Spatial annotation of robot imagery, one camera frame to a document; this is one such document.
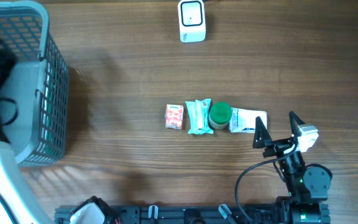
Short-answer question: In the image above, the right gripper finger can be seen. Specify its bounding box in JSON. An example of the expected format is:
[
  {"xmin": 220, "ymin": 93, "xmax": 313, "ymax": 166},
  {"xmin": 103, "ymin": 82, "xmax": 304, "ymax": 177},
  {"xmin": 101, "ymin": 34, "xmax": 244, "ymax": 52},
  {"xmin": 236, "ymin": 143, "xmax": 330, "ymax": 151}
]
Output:
[
  {"xmin": 252, "ymin": 116, "xmax": 273, "ymax": 148},
  {"xmin": 288, "ymin": 111, "xmax": 305, "ymax": 136}
]

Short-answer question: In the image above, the white blue tissue packet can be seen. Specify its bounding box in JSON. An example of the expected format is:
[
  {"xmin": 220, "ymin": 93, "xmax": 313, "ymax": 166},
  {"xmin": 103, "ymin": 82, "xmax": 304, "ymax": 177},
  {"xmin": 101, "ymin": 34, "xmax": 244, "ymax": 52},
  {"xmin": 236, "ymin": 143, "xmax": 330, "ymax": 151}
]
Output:
[{"xmin": 229, "ymin": 108, "xmax": 267, "ymax": 134}]

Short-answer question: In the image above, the green lid jar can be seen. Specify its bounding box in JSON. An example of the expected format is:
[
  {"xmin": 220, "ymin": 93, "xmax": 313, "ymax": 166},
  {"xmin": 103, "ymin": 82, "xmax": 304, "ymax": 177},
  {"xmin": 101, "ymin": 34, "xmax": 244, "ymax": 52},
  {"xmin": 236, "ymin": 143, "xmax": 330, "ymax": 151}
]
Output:
[{"xmin": 209, "ymin": 102, "xmax": 232, "ymax": 129}]

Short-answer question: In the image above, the mint green wipes packet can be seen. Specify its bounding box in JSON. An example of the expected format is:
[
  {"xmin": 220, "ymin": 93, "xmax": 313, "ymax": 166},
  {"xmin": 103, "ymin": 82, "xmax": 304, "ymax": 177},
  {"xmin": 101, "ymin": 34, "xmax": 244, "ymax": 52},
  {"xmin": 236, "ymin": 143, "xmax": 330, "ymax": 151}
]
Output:
[{"xmin": 186, "ymin": 98, "xmax": 214, "ymax": 134}]

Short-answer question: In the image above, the orange red snack packet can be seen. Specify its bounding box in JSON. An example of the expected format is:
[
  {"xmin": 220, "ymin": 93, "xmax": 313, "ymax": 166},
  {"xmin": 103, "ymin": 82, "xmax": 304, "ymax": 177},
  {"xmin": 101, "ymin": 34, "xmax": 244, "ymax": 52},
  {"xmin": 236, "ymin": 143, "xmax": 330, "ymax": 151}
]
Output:
[{"xmin": 165, "ymin": 105, "xmax": 184, "ymax": 129}]

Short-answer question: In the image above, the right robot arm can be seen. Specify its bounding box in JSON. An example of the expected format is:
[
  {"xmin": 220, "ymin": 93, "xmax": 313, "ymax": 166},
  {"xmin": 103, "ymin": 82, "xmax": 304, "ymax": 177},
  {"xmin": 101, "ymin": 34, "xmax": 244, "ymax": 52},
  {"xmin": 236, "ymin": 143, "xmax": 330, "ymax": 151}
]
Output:
[{"xmin": 246, "ymin": 111, "xmax": 333, "ymax": 223}]

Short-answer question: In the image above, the white barcode scanner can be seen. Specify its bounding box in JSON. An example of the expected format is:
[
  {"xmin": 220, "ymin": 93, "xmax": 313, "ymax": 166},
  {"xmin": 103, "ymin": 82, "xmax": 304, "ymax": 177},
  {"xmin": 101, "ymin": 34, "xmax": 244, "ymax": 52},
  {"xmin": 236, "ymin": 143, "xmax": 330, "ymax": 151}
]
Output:
[{"xmin": 177, "ymin": 0, "xmax": 206, "ymax": 43}]

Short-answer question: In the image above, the grey plastic mesh basket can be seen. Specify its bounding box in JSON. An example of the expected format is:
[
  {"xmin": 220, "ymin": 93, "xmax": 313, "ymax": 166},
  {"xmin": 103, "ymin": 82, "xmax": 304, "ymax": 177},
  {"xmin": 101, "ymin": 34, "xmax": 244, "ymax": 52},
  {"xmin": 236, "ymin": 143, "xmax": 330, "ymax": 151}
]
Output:
[{"xmin": 0, "ymin": 1, "xmax": 70, "ymax": 166}]

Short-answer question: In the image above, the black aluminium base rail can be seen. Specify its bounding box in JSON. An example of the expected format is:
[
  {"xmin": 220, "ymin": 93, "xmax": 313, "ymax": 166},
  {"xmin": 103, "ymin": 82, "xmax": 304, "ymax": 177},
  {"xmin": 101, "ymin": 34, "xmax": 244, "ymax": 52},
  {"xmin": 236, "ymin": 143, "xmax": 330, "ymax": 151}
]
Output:
[{"xmin": 53, "ymin": 203, "xmax": 331, "ymax": 224}]

